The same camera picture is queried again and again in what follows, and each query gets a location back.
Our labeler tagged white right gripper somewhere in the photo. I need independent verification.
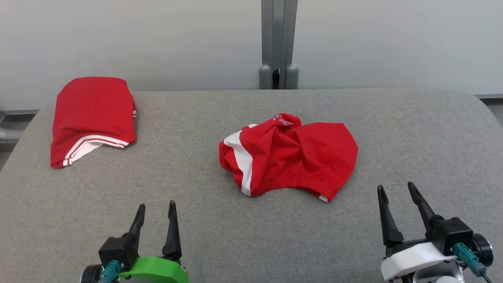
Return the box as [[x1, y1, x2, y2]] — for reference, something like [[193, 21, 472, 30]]
[[377, 182, 494, 283]]

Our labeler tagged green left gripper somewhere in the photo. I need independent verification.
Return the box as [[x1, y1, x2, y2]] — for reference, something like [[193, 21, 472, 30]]
[[81, 200, 190, 283]]

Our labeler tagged red shorts white trim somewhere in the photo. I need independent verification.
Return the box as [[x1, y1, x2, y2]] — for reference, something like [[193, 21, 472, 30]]
[[218, 113, 359, 203]]

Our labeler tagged red jersey number 23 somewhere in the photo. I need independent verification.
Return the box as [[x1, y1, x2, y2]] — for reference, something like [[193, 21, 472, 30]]
[[50, 77, 137, 169]]

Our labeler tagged grey fabric sofa seat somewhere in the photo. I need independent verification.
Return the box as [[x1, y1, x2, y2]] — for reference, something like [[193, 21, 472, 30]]
[[0, 88, 503, 283]]

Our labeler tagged grey metal frame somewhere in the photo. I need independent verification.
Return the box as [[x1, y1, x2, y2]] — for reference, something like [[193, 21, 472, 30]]
[[0, 112, 22, 144]]

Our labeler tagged grey metal partition post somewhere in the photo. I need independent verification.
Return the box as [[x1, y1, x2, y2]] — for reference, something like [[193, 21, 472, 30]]
[[259, 0, 299, 90]]

